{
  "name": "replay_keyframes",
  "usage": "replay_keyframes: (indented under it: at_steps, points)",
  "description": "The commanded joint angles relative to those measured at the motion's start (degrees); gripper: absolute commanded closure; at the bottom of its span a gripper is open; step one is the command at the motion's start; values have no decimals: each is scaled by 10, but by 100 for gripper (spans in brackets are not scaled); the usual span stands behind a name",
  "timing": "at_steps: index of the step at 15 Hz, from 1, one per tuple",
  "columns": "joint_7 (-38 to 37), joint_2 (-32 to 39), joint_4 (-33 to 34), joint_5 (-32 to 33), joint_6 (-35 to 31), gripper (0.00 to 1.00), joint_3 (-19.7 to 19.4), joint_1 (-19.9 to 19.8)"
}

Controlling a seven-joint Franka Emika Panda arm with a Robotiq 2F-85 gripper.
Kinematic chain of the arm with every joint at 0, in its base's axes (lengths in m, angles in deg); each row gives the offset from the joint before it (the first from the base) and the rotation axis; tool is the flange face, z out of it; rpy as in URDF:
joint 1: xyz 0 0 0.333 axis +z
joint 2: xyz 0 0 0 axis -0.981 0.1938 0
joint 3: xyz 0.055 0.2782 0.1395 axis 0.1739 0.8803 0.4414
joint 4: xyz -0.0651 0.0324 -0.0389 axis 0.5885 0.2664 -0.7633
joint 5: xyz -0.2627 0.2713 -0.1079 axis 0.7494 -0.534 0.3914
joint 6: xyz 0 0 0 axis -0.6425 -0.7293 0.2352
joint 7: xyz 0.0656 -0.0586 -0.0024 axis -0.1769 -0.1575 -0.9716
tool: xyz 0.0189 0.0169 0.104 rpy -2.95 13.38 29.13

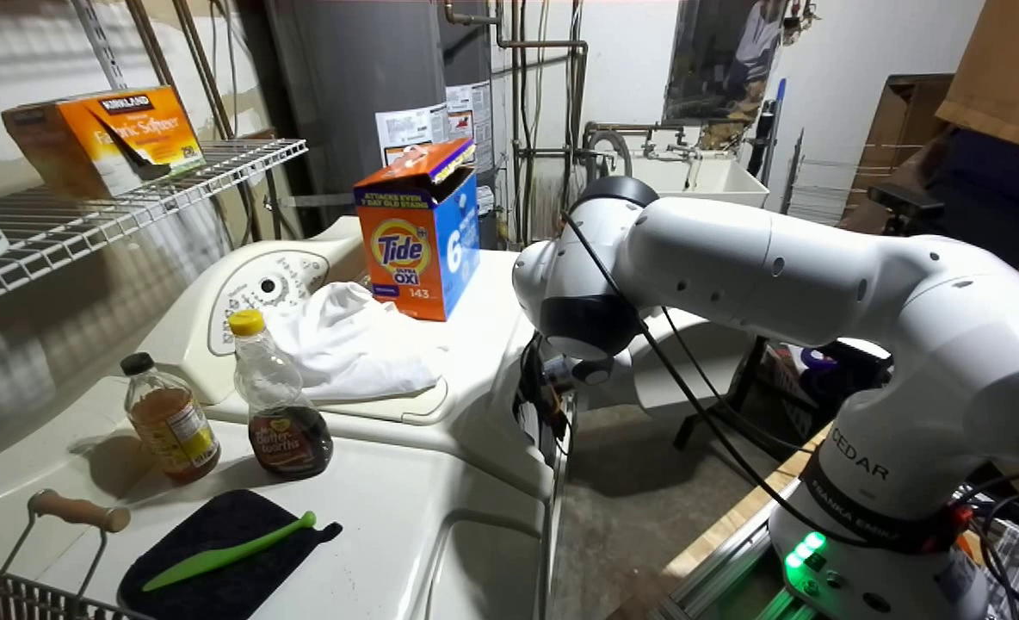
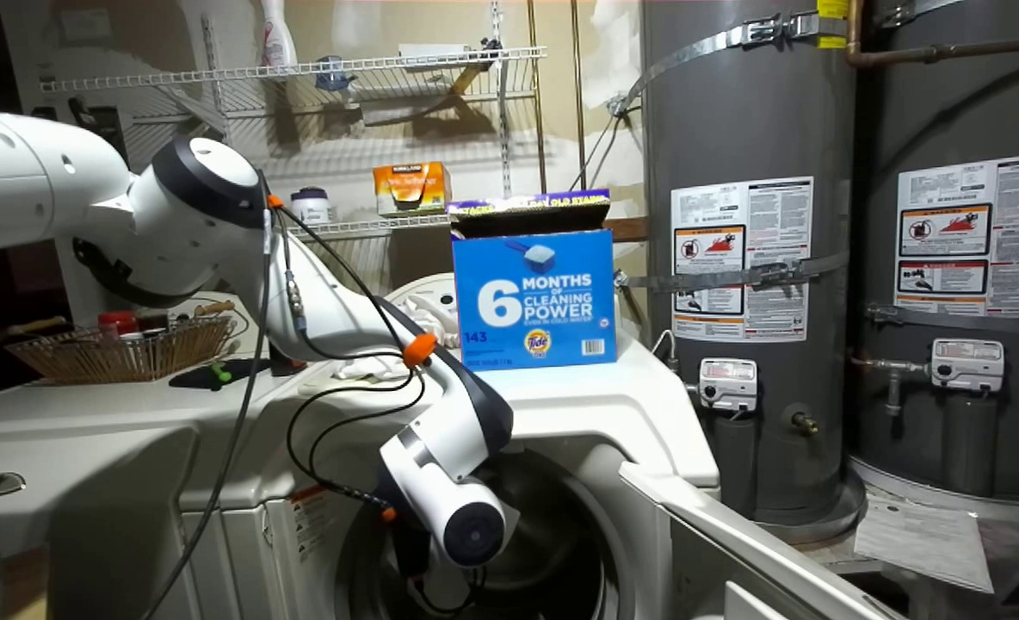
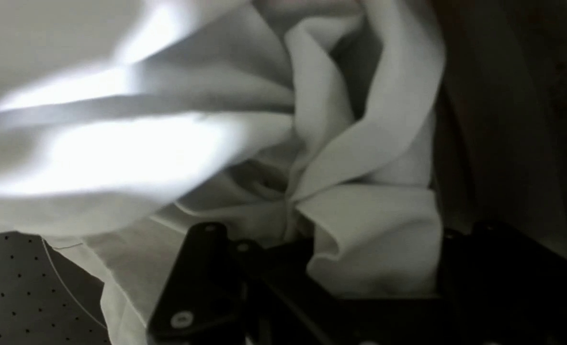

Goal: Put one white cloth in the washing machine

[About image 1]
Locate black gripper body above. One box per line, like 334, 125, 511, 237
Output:
520, 342, 591, 461

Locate white washing machine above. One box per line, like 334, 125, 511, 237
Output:
143, 215, 590, 501

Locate white washing machine door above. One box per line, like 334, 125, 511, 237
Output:
626, 303, 764, 415

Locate crumpled white cloth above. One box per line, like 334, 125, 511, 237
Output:
265, 279, 447, 407

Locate orange Tide detergent box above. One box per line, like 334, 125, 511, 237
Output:
351, 133, 487, 323

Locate white topped black stand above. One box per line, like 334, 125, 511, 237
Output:
676, 331, 896, 454

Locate dark syrup bottle yellow cap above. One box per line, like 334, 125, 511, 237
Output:
224, 307, 338, 482

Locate white utility sink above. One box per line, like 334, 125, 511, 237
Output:
626, 122, 774, 215

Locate metal water pipes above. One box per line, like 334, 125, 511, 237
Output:
436, 0, 591, 247

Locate white paper label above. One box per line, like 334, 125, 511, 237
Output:
371, 100, 456, 174
445, 79, 496, 216

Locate black pot holder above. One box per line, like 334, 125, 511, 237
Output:
115, 486, 348, 620

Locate green plastic utensil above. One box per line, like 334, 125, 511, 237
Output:
137, 509, 319, 596

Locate blue tipped pole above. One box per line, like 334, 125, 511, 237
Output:
762, 72, 792, 175

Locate dark cluttered window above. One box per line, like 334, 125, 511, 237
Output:
662, 0, 815, 125

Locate amber vinegar bottle black cap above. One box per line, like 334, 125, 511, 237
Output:
116, 351, 224, 486

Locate grey water heater tank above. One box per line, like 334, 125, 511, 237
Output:
265, 0, 450, 202

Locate brown cardboard box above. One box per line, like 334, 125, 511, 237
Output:
861, 69, 957, 175

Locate orange Kirkland cardboard box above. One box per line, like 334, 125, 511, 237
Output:
0, 84, 211, 199

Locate large brown cardboard sheet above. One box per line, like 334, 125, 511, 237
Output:
934, 0, 1019, 161

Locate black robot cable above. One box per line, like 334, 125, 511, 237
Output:
557, 210, 883, 550

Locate aluminium frame rail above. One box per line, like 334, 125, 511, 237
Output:
667, 533, 801, 620

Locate white wire shelf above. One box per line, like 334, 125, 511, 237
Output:
0, 133, 312, 320

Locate wire basket wooden handle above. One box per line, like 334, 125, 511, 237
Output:
0, 486, 133, 620

